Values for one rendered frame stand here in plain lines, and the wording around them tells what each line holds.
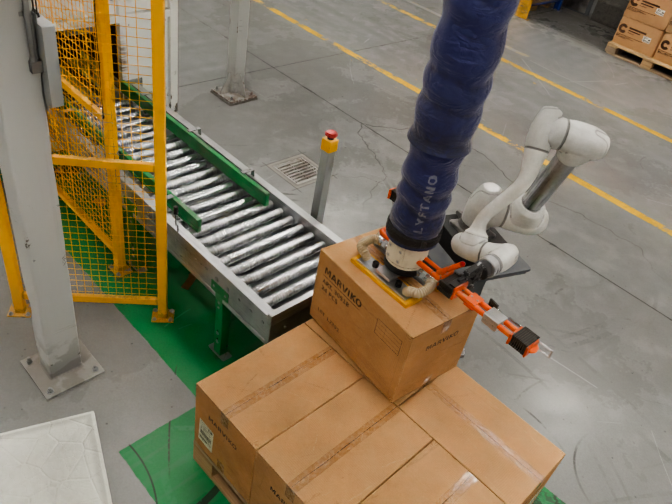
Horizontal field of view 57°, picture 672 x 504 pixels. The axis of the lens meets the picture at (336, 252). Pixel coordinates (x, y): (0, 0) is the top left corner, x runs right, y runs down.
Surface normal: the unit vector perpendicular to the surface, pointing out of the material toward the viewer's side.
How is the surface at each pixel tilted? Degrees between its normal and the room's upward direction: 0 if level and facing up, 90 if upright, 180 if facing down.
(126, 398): 0
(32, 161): 90
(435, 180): 77
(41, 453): 0
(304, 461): 0
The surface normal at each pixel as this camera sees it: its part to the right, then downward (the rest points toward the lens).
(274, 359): 0.16, -0.76
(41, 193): 0.69, 0.54
